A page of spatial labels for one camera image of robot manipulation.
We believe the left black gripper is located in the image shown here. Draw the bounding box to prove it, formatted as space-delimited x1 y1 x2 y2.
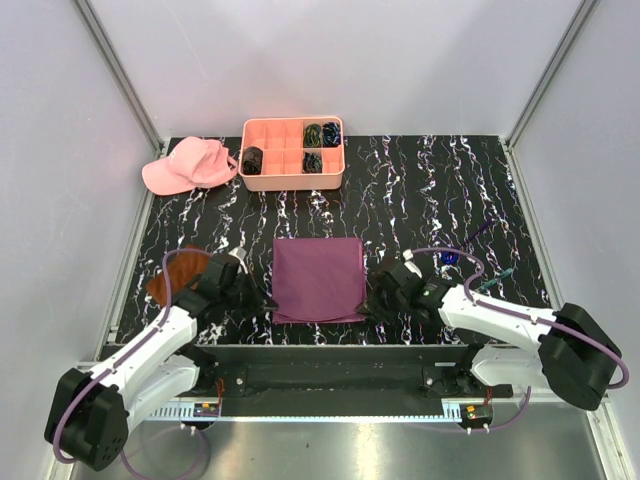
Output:
220 268 278 319

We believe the purple cloth napkin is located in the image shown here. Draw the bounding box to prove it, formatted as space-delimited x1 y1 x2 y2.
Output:
272 238 366 324

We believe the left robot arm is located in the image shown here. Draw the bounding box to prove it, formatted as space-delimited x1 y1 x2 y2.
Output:
44 247 277 471

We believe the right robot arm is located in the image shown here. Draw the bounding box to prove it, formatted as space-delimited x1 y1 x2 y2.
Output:
358 252 629 411

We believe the brown cloth napkin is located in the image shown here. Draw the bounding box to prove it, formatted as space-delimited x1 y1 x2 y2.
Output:
146 244 209 307

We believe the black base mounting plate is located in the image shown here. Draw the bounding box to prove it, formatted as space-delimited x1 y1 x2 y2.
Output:
179 345 513 421

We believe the blue small object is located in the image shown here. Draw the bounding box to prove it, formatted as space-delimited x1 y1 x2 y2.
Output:
441 251 459 265

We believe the silver knife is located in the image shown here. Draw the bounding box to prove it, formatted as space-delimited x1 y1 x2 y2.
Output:
476 268 514 293

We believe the dark rolled sock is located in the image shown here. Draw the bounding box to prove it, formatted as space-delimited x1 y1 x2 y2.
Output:
242 146 264 176

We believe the pink divided organizer box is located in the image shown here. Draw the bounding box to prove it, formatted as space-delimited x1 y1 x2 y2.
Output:
239 116 346 192

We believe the pink baseball cap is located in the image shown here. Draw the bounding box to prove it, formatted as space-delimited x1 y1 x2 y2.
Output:
142 136 238 196

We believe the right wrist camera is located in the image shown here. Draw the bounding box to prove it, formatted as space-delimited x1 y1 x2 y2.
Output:
386 249 426 297

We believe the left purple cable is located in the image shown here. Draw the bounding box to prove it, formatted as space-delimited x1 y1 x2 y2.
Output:
52 248 214 479

